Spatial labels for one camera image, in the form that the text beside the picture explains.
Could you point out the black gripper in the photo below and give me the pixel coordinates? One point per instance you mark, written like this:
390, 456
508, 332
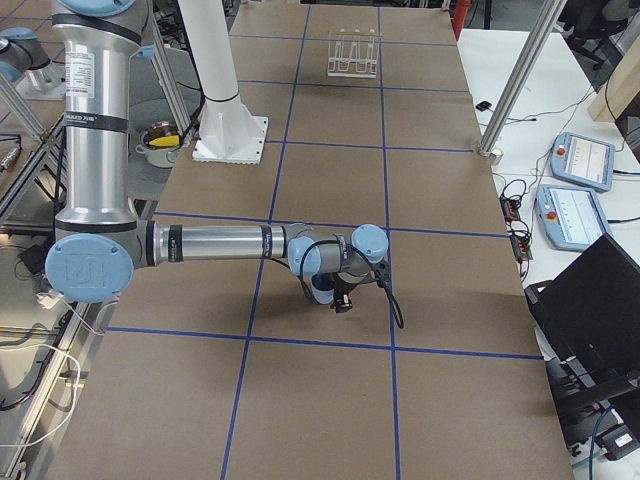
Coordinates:
342, 303

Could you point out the blue plastic cup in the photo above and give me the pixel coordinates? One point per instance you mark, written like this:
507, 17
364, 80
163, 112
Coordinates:
322, 288

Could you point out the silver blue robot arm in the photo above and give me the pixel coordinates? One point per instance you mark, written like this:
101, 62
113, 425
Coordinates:
101, 241
21, 52

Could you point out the brown paper table cover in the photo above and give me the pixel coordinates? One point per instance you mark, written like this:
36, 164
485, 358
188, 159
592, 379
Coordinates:
398, 346

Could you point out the lower orange black hub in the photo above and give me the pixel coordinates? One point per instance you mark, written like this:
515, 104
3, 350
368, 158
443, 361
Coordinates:
520, 249

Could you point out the orange black hub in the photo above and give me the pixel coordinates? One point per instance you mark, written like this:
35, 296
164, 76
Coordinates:
510, 209
520, 249

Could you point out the upper orange black hub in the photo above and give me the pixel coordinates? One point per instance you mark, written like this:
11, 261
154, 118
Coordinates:
510, 209

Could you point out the white enamel pot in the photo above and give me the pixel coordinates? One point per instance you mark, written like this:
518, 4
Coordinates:
159, 144

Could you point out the small black device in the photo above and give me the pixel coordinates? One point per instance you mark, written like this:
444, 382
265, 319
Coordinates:
483, 105

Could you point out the lower teach pendant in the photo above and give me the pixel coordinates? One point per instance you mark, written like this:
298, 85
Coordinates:
572, 217

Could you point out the teach pendant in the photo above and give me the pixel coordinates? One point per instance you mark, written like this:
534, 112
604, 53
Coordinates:
583, 161
572, 217

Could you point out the black laptop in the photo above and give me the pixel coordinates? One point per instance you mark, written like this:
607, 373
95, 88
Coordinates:
590, 316

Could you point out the upper teach pendant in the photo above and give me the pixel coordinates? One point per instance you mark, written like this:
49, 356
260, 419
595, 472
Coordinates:
583, 161

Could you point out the white metal base plate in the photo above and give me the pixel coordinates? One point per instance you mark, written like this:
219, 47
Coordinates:
230, 135

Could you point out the white wire cup holder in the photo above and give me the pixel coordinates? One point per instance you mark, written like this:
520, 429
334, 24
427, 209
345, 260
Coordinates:
354, 54

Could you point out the aluminium frame post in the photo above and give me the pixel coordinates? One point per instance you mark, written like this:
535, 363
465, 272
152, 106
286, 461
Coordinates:
524, 64

